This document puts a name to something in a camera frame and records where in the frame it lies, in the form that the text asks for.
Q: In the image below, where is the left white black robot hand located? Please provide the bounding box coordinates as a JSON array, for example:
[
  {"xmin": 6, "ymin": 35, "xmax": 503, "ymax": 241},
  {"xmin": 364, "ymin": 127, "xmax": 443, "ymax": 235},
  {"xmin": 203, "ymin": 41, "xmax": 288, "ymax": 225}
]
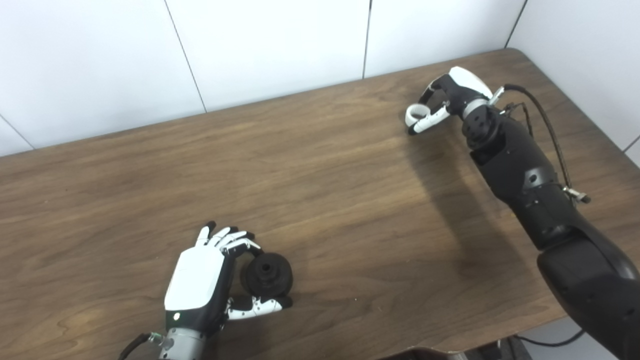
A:
[{"xmin": 164, "ymin": 221, "xmax": 293, "ymax": 333}]

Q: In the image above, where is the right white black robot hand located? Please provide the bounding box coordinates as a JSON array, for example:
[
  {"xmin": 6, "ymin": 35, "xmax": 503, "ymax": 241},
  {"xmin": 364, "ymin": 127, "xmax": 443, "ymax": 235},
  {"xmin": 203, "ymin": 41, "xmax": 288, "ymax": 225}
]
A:
[{"xmin": 407, "ymin": 66, "xmax": 496, "ymax": 136}]

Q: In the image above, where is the white ring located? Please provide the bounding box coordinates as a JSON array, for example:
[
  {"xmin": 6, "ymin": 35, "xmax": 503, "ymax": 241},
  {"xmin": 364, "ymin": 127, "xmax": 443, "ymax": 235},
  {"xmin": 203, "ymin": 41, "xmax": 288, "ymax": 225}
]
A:
[{"xmin": 405, "ymin": 103, "xmax": 433, "ymax": 128}]

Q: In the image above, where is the round black part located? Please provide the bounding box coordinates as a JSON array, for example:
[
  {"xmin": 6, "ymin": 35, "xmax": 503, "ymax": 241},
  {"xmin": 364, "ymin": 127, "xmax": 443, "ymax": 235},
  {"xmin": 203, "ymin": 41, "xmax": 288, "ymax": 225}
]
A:
[{"xmin": 240, "ymin": 252, "xmax": 294, "ymax": 298}]

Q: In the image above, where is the black robot body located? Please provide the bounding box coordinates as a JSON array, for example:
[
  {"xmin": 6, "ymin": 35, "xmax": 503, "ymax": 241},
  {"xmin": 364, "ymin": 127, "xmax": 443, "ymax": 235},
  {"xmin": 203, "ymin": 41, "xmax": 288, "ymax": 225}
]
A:
[{"xmin": 380, "ymin": 340, "xmax": 531, "ymax": 360}]

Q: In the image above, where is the thin black wire on right arm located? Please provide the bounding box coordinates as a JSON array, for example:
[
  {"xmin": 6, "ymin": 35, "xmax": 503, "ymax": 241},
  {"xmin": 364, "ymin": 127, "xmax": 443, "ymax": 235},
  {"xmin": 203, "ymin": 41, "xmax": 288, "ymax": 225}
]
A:
[{"xmin": 504, "ymin": 102, "xmax": 533, "ymax": 138}]

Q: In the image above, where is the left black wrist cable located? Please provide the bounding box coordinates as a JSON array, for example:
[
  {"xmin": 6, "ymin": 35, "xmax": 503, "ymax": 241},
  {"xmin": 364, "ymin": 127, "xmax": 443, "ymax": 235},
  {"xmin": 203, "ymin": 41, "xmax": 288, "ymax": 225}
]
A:
[{"xmin": 117, "ymin": 332, "xmax": 166, "ymax": 360}]

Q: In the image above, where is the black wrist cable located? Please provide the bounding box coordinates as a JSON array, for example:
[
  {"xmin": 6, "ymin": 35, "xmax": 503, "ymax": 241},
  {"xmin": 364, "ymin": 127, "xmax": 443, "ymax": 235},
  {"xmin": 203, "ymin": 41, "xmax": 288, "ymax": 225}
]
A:
[
  {"xmin": 492, "ymin": 83, "xmax": 591, "ymax": 203},
  {"xmin": 117, "ymin": 332, "xmax": 166, "ymax": 360}
]

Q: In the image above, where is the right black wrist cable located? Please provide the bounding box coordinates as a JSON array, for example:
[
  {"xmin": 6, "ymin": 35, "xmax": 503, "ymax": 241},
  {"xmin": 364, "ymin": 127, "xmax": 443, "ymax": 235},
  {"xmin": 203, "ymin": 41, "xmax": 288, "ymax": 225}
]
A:
[{"xmin": 492, "ymin": 83, "xmax": 591, "ymax": 203}]

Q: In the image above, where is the black floor cable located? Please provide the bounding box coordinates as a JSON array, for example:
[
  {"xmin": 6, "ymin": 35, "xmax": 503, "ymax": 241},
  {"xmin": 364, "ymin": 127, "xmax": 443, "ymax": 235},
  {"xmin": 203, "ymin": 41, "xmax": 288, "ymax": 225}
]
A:
[{"xmin": 515, "ymin": 330, "xmax": 586, "ymax": 348}]

